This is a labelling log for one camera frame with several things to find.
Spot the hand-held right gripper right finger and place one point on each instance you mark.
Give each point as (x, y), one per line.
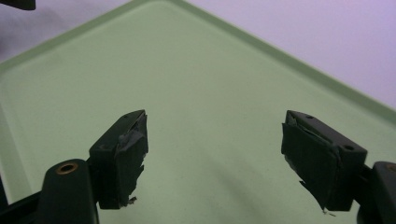
(323, 158)

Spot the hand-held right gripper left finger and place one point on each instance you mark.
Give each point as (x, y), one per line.
(118, 161)

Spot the green plastic tray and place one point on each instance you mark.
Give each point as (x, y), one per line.
(199, 93)

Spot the dark object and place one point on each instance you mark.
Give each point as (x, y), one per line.
(19, 3)

